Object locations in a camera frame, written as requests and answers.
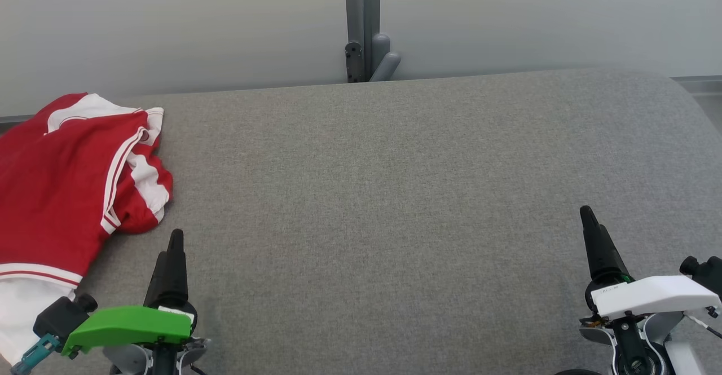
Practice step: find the red basketball jersey white sleeves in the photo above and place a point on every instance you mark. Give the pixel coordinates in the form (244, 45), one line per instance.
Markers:
(51, 194)

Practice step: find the grey short rounded tube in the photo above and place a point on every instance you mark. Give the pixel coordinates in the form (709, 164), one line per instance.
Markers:
(381, 45)

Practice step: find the grey metal post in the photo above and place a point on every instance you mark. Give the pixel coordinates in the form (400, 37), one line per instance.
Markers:
(362, 8)

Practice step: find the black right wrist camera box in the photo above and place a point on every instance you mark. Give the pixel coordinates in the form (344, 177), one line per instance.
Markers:
(705, 273)

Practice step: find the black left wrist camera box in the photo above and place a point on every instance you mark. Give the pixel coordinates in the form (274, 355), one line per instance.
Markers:
(59, 316)

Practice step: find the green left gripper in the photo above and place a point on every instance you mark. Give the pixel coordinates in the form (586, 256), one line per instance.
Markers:
(130, 327)

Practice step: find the black hinge bracket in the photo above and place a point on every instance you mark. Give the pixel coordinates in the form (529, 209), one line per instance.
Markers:
(354, 62)

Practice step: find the grey fabric sofa surface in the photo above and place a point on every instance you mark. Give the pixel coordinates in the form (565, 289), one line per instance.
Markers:
(366, 194)

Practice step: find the black rounded robot base part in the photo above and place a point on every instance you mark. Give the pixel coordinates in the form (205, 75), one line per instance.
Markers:
(578, 372)

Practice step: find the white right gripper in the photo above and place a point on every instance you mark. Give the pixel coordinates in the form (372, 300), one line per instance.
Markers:
(654, 296)

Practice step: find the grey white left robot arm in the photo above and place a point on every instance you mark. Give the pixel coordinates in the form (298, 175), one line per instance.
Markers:
(127, 358)

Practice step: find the grey slanted rounded tube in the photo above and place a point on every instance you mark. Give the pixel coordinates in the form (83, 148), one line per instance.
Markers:
(387, 66)

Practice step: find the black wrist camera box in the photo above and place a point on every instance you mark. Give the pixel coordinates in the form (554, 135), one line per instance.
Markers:
(59, 316)
(705, 273)

